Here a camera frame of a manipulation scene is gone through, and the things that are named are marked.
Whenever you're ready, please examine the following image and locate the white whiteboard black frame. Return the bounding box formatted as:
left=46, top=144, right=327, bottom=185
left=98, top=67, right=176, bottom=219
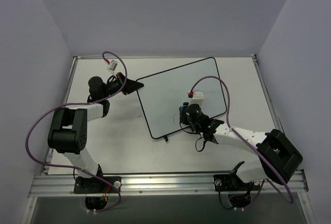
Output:
left=136, top=57, right=227, bottom=139

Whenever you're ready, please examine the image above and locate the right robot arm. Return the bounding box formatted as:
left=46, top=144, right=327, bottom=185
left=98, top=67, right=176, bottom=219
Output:
left=179, top=102, right=303, bottom=189

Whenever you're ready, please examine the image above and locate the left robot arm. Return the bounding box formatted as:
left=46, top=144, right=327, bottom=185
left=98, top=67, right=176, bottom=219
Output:
left=48, top=72, right=144, bottom=192

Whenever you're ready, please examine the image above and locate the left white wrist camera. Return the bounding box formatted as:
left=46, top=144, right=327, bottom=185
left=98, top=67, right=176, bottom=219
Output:
left=106, top=59, right=118, bottom=76

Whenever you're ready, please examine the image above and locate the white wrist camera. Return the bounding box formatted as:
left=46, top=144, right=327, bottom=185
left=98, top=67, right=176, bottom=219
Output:
left=188, top=91, right=204, bottom=106
left=106, top=59, right=118, bottom=76

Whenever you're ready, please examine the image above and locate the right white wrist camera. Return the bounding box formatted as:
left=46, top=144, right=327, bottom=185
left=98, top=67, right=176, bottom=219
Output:
left=188, top=91, right=204, bottom=106

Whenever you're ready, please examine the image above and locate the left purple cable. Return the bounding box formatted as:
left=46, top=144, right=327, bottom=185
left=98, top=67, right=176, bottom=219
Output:
left=25, top=51, right=127, bottom=212

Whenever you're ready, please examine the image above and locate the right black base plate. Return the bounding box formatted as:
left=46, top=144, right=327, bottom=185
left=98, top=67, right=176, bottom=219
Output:
left=213, top=174, right=244, bottom=191

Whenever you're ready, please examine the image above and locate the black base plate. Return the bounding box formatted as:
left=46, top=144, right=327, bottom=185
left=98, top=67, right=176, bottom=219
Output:
left=73, top=176, right=122, bottom=194
left=213, top=174, right=244, bottom=191

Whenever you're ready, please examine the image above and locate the aluminium right side rail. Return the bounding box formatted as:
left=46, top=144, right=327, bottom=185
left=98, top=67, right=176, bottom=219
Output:
left=252, top=54, right=298, bottom=172

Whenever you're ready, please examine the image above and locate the aluminium rail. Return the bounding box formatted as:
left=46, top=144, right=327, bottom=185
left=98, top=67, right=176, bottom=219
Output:
left=41, top=56, right=78, bottom=175
left=252, top=54, right=298, bottom=172
left=28, top=169, right=310, bottom=198

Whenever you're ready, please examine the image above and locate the aluminium left side rail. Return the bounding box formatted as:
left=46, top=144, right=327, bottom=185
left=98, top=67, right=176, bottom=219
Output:
left=41, top=56, right=78, bottom=175

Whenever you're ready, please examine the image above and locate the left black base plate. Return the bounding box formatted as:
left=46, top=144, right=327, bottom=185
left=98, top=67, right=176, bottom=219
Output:
left=73, top=176, right=122, bottom=194

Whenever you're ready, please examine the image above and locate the aluminium front rail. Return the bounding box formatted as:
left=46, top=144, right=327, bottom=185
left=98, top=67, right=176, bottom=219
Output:
left=28, top=169, right=310, bottom=198

